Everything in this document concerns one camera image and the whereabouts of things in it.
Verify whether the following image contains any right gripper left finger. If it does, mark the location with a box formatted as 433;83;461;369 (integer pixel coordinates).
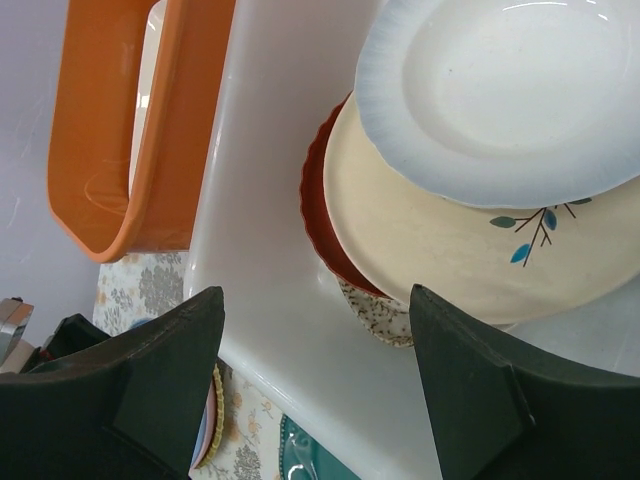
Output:
1;286;224;479

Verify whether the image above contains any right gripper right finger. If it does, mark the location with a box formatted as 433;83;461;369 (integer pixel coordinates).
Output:
409;284;639;479

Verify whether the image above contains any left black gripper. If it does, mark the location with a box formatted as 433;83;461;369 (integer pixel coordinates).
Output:
29;314;110;370

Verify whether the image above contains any blue round plate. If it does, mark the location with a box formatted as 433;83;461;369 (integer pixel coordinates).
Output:
191;409;208;468

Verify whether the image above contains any speckled oval plate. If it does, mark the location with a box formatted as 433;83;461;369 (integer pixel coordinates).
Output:
338;279;414;348

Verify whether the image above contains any blue beige plate with sprig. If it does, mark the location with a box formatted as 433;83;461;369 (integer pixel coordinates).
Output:
323;100;639;324

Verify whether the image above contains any teal scalloped plate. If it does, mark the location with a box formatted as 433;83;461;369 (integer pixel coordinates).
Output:
279;415;359;480

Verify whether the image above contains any red-brown round plate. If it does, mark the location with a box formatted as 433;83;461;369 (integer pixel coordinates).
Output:
299;95;388;299

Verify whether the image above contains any white plate with blue rim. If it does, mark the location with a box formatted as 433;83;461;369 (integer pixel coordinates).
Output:
354;1;639;208

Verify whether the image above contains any white translucent plastic bin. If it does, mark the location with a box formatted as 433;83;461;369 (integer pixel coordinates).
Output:
185;1;639;479

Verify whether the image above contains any orange plastic bin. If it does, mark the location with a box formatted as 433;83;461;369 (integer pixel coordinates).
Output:
47;1;235;263

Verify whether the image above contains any floral table mat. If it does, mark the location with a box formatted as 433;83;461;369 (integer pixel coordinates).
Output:
92;253;283;479

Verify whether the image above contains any pink round plate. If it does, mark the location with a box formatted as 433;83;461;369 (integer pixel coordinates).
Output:
195;382;217;468

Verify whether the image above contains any yellow woven plate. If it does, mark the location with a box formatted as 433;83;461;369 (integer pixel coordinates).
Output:
193;365;225;469

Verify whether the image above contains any cream rectangular plate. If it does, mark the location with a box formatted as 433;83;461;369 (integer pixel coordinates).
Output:
128;0;167;194

